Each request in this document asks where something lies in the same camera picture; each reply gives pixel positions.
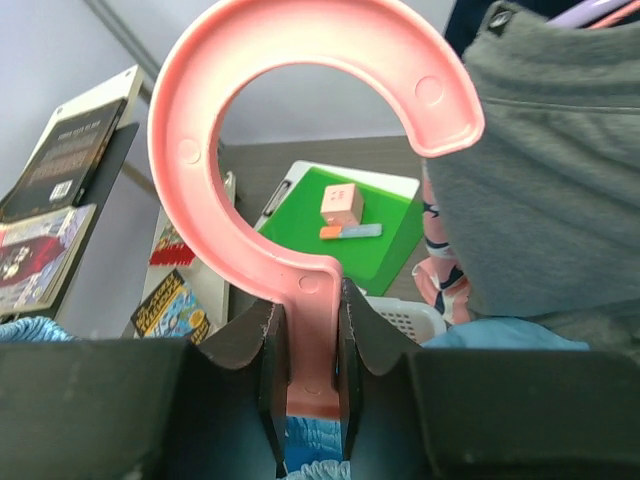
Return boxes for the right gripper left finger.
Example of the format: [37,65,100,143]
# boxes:
[1,301,289,479]

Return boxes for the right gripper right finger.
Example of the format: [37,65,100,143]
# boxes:
[337,281,639,479]

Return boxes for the light blue shorts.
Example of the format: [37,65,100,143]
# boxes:
[1,317,589,479]

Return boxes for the pink plastic hanger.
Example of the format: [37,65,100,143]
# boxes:
[147,1,485,419]

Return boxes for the pink patterned shorts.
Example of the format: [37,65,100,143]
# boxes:
[412,160,470,325]

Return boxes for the grey shorts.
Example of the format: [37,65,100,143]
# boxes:
[426,1,639,358]

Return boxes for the navy blue shorts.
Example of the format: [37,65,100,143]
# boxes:
[445,1,639,54]

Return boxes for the purple hanger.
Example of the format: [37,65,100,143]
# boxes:
[548,0,627,28]

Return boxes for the thin pink hanger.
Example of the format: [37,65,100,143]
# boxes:
[589,0,640,29]

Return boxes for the white plastic basket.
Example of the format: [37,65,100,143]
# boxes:
[365,296,447,344]

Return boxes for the blue comic book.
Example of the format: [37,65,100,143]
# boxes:
[130,269,214,345]

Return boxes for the green folder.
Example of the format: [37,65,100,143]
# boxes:
[255,161,423,296]

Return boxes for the red yellow book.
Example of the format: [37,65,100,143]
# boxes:
[149,220,196,267]

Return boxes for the white two-tier shelf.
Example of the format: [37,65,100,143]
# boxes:
[29,63,241,341]

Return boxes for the orange blue eraser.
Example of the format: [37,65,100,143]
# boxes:
[319,223,383,240]

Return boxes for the pink cube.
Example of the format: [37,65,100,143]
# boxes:
[320,183,364,226]

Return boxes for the red pink comic book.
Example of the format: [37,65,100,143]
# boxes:
[1,204,97,316]

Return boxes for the black clipboard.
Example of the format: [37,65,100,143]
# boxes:
[41,122,140,319]

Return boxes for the dark brown book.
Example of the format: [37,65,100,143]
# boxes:
[1,98,127,223]

